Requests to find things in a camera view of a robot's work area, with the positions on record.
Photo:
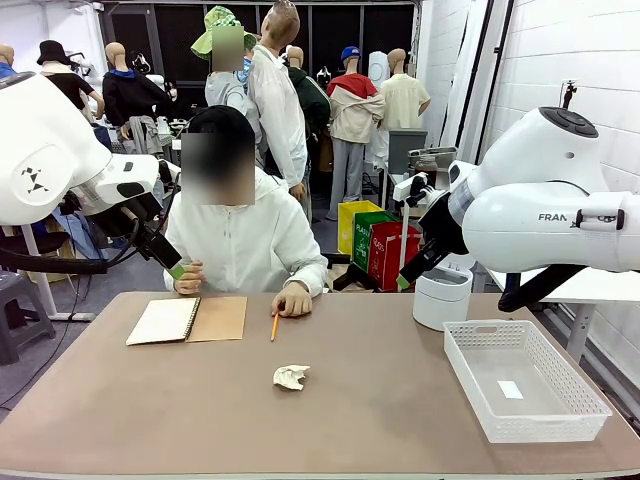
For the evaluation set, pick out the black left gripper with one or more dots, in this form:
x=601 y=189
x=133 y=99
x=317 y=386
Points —
x=157 y=250

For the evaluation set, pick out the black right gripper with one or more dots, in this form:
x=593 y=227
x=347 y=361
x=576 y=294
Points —
x=434 y=255

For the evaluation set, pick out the spiral notebook brown cover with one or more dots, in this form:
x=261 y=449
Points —
x=165 y=320

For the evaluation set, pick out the yellow pencil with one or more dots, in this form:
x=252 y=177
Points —
x=274 y=327

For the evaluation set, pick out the white paper ball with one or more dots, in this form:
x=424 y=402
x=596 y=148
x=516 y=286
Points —
x=291 y=377

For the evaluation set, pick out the person's left forearm white sleeve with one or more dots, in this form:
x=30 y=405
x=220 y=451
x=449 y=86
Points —
x=310 y=272

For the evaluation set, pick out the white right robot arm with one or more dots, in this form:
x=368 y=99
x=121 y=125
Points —
x=530 y=200

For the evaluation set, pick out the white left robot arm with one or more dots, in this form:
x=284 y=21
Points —
x=45 y=150

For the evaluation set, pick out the person's right hand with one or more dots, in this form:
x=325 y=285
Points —
x=192 y=280

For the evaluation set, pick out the person's left hand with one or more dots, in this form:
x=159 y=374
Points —
x=295 y=300

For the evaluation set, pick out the red recycling bin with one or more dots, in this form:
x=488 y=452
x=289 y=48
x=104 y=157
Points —
x=387 y=260

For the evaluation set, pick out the white round trash bin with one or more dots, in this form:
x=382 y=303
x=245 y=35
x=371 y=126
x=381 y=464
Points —
x=440 y=305

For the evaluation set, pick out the green recycling bin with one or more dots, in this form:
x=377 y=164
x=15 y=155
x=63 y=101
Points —
x=362 y=240

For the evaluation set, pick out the black chair base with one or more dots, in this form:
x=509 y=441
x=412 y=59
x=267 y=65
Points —
x=350 y=275

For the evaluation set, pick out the seated person white hoodie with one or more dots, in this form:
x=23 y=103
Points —
x=245 y=240

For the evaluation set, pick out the yellow recycling bin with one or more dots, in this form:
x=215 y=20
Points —
x=350 y=225

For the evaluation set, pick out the small white table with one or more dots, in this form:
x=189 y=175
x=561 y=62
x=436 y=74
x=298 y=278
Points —
x=400 y=182

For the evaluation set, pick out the blue cloth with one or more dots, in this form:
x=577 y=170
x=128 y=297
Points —
x=80 y=235

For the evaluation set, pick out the glass jar dark liquid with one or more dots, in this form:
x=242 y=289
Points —
x=427 y=164

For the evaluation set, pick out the grey cabinet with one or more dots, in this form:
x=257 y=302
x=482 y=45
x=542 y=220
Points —
x=405 y=150

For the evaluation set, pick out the metal tray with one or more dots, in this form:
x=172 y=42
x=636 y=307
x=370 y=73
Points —
x=435 y=151

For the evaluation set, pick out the white stand leg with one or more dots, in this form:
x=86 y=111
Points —
x=42 y=280

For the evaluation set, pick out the small white basket label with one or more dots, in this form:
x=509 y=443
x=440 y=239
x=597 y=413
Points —
x=510 y=390

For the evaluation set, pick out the grey plastic stool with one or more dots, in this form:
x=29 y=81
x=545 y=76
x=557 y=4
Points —
x=20 y=310

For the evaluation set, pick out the black cap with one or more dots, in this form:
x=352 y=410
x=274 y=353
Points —
x=220 y=117

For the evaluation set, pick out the mannequin blue cap red jacket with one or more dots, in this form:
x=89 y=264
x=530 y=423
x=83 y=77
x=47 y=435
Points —
x=352 y=110

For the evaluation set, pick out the mannequin cream shirt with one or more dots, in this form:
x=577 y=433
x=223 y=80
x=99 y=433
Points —
x=405 y=100

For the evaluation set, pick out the large white side table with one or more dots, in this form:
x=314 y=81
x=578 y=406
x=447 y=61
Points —
x=590 y=287

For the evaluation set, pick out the mannequin navy hoodie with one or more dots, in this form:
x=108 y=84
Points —
x=130 y=95

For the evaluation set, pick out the figure green checkered hat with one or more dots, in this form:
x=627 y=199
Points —
x=225 y=95

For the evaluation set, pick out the white perforated plastic basket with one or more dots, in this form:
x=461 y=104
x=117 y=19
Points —
x=525 y=425

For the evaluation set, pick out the mannequin dark green jacket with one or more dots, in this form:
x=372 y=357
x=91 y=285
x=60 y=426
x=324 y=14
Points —
x=312 y=105

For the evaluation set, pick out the tall mannequin white shirt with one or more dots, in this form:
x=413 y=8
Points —
x=277 y=100

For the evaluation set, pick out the white oval device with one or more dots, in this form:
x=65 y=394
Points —
x=378 y=70

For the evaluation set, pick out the leaning white board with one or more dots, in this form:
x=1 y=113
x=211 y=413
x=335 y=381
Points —
x=465 y=75

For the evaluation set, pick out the mannequin black bucket hat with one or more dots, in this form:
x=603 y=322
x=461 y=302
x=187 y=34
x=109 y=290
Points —
x=67 y=80

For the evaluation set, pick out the black tripod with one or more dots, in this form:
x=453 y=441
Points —
x=569 y=92

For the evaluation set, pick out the mannequin blue shirt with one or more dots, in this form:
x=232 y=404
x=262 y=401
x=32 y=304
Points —
x=6 y=57

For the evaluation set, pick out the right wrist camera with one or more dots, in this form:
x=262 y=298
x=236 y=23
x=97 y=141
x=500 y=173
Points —
x=410 y=187

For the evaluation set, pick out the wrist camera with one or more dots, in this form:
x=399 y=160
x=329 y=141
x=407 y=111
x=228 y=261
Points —
x=410 y=187
x=170 y=175

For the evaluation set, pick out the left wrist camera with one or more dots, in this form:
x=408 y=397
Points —
x=170 y=175

